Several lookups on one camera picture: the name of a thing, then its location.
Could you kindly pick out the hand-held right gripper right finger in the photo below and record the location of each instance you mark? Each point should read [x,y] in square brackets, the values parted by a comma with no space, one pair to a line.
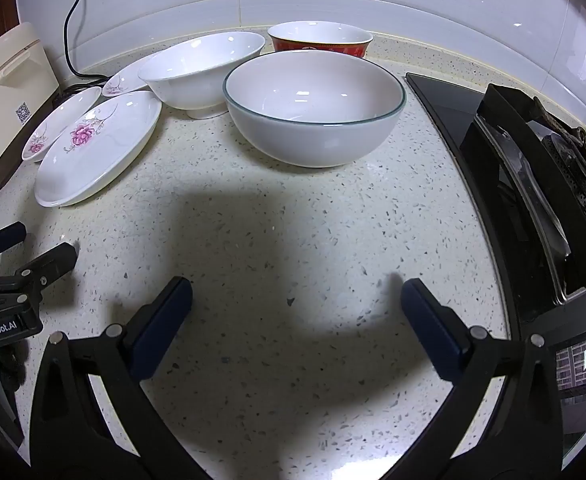
[433,325]

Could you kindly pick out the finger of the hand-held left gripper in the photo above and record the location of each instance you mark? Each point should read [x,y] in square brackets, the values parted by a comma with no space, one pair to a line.
[5,236]
[53,260]

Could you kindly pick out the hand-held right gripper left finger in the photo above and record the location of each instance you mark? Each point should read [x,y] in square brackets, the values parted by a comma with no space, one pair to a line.
[160,330]

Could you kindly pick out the white floral plate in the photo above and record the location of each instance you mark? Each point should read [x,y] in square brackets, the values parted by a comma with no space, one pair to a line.
[48,130]
[128,80]
[108,150]

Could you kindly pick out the large white green-rimmed bowl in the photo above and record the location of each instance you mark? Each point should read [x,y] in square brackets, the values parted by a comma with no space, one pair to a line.
[313,140]

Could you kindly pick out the white footed bowl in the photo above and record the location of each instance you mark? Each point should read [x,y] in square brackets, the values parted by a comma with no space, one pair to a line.
[198,85]

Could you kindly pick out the red patterned bowl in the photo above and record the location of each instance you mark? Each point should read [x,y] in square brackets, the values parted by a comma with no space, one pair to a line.
[323,47]

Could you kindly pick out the cream rice cooker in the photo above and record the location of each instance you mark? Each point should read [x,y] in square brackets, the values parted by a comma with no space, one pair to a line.
[3,90]

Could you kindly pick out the steel stove drip tray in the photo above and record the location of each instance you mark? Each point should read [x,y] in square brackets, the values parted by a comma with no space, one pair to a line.
[538,210]

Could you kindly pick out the stove burner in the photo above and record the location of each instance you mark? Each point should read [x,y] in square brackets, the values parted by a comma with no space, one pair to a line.
[568,170]

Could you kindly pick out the black stove pan support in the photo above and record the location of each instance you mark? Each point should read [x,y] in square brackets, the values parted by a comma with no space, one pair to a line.
[503,125]

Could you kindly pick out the black glass gas stove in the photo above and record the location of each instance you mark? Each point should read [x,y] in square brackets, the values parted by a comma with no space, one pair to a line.
[443,105]

